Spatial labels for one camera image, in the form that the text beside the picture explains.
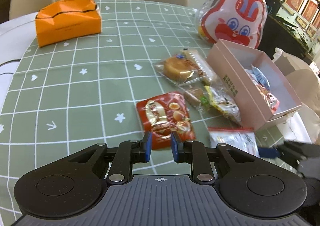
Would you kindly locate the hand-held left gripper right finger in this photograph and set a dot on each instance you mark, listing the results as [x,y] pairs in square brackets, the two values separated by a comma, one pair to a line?
[175,148]

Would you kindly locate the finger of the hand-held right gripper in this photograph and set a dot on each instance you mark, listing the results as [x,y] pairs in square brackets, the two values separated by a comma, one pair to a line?
[267,153]
[297,166]

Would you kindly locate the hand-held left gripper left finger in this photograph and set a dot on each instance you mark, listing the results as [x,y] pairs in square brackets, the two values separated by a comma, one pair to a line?
[149,147]

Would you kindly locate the clear packet red strip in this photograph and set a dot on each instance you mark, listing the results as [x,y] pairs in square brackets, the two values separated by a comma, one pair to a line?
[232,140]

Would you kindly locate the red white snack packet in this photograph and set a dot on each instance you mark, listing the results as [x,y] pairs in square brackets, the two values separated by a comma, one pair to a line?
[271,100]

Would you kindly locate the blue snack packet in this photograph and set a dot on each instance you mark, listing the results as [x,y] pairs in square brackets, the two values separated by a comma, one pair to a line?
[260,77]

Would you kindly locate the pink cardboard gift box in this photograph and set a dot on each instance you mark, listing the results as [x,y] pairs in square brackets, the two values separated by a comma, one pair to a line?
[232,83]

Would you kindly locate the brown snack packet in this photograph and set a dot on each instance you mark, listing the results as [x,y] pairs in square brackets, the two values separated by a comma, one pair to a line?
[195,95]

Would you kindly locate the yellow silver snack packet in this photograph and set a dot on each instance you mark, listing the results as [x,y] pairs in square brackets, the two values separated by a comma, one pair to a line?
[222,105]

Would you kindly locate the clear wrapped cake packet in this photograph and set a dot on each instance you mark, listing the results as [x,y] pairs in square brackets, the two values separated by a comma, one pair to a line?
[175,66]

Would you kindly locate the long biscuit packet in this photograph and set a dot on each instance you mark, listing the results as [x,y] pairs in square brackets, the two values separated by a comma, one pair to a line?
[200,62]

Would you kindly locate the green checked tablecloth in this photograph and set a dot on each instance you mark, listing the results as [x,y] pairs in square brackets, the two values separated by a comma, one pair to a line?
[87,78]

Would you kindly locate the white crumpled cloth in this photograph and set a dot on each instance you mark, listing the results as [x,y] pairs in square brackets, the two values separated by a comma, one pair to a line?
[278,53]

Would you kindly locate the black display cabinet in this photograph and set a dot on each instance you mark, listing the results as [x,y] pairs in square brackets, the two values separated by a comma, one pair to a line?
[282,16]

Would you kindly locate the red white bunny bag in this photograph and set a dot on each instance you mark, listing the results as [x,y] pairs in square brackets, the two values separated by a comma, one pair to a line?
[232,18]

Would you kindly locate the orange tissue box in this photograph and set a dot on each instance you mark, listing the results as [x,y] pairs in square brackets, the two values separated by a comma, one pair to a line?
[67,23]

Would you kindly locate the framed red picture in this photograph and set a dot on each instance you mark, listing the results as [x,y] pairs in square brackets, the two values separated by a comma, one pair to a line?
[311,6]

